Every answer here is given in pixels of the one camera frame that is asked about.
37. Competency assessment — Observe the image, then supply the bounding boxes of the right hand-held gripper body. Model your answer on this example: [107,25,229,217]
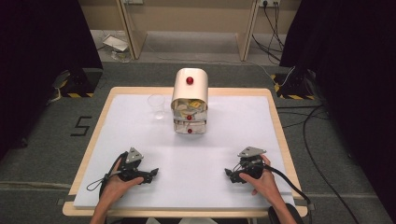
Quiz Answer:
[235,146,268,181]

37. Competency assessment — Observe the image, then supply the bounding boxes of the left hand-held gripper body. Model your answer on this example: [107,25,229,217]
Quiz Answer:
[117,147,154,185]

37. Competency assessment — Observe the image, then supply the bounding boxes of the person's right hand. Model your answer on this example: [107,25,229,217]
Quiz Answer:
[238,154,283,204]

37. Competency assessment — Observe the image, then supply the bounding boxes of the person's left hand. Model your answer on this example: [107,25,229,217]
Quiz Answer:
[99,158,145,207]

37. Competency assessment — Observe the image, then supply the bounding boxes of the white table mat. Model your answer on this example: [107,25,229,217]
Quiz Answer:
[73,93,296,210]

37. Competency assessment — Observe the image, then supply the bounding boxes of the wooden table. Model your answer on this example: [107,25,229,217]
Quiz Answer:
[62,86,309,218]

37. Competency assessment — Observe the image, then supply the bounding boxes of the clear plastic cup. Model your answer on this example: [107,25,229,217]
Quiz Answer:
[147,93,166,121]

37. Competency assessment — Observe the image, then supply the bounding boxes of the packets in drawers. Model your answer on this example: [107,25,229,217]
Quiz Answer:
[172,98,208,133]

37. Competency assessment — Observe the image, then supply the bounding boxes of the black stand base striped tape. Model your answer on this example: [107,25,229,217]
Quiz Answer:
[51,67,104,99]
[270,65,316,101]

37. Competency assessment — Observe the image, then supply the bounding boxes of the white mini drawer cabinet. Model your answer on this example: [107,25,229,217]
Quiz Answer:
[170,67,209,135]

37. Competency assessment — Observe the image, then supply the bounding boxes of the white crumpled packaging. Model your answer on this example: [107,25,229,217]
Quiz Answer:
[102,33,133,63]

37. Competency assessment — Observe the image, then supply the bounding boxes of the black curtain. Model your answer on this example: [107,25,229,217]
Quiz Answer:
[0,0,104,161]
[278,0,396,216]

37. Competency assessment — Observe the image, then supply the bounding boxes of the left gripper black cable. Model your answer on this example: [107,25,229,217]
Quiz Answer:
[86,151,129,200]

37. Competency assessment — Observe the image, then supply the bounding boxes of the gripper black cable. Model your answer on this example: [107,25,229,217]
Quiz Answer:
[86,151,129,200]
[263,163,313,216]

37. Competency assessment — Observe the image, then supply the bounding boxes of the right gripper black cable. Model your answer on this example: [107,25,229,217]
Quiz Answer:
[263,163,313,216]

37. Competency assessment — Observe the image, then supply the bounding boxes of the black floor cables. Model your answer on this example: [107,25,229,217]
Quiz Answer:
[276,104,362,224]

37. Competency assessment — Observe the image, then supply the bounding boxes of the black cables at socket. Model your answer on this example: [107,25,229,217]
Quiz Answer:
[251,2,286,63]

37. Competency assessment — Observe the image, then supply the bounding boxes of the wooden desk frame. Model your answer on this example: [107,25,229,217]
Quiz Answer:
[116,0,262,63]

